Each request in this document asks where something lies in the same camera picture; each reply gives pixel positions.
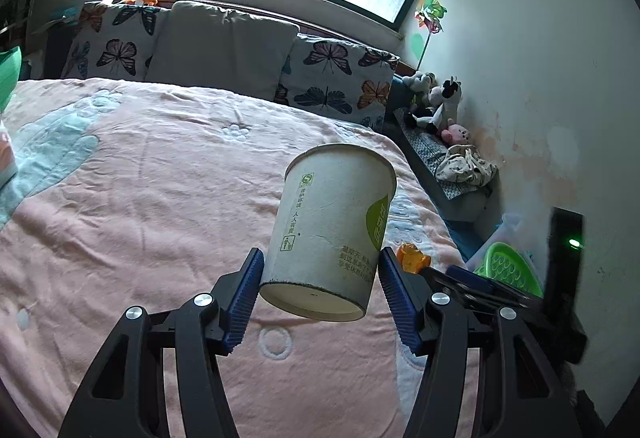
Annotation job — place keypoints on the grey cushion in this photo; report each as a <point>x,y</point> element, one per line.
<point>220,48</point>

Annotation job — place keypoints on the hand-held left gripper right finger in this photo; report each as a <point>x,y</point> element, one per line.
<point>400,303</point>

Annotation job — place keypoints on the butterfly print pillow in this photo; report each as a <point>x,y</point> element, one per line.
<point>340,78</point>
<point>115,43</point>

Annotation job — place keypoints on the pink plush toy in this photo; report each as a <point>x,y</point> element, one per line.
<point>456,133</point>

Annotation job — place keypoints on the grey plush toy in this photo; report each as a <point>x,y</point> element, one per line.
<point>417,81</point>

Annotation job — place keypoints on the cream crumpled cloth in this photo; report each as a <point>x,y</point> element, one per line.
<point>465,166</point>

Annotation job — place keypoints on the green plastic basket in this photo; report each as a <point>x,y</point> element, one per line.
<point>510,268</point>

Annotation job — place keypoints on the checkered grey mat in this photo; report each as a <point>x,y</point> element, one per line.
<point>425,148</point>

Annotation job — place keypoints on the orange peel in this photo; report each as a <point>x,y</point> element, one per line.
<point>412,258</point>

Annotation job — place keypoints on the pink blanket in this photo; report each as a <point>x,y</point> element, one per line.
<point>125,198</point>

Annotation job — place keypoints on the clear storage box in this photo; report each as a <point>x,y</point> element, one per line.
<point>515,228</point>

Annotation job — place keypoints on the green plastic object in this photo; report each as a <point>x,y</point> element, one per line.
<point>9,73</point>

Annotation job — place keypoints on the black and white cow plush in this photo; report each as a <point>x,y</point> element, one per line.
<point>442,101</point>

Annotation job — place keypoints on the colourful pinwheel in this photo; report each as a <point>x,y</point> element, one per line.
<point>431,16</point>

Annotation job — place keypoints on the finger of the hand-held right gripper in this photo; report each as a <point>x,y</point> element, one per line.
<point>470,277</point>
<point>442,282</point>

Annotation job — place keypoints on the paper cup with green print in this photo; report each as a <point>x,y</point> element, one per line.
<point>325,228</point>

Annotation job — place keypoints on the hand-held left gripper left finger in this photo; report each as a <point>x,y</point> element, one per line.
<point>245,303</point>

